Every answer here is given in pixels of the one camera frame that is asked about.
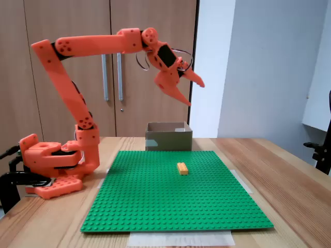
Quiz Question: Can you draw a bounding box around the metal cabinet handle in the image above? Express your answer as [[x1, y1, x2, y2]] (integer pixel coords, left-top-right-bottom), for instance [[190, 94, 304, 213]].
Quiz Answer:
[[116, 52, 125, 102], [101, 53, 110, 102]]

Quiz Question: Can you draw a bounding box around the brown cardboard box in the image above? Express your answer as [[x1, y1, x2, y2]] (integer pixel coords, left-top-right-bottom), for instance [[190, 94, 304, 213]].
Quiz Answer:
[[145, 121, 193, 152]]

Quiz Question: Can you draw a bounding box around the yellow lego block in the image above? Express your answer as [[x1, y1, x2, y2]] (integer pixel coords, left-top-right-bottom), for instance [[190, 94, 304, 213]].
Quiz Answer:
[[176, 162, 190, 176]]

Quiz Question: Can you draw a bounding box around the gripper motor cable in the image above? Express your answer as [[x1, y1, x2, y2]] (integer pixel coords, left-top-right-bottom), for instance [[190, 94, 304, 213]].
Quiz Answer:
[[169, 49, 194, 72]]

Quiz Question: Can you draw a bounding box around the arm motor cable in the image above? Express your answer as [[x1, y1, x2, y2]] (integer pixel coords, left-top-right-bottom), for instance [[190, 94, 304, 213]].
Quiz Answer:
[[135, 51, 151, 71]]

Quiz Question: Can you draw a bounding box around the black equipment stand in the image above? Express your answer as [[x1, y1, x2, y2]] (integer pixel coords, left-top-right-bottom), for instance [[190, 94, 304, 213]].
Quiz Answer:
[[303, 89, 331, 177]]

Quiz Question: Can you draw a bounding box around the masking tape strip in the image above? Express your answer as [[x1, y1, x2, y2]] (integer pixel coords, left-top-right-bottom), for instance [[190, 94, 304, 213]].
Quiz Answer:
[[232, 169, 254, 195], [97, 167, 111, 190], [128, 230, 236, 247]]

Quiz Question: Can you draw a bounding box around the black table clamp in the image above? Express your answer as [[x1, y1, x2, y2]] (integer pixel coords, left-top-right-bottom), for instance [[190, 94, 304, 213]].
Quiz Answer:
[[0, 170, 52, 215]]

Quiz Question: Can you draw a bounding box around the wooden cabinet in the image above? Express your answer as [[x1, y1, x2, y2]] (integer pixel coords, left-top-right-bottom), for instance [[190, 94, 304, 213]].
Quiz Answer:
[[0, 0, 200, 139]]

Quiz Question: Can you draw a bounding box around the black cable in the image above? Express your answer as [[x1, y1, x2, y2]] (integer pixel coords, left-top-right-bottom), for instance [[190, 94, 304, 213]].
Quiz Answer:
[[8, 154, 25, 173], [0, 145, 22, 160]]

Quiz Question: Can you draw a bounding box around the green lego baseplate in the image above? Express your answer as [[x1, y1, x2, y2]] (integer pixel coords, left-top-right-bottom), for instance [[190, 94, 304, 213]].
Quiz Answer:
[[80, 150, 275, 234]]

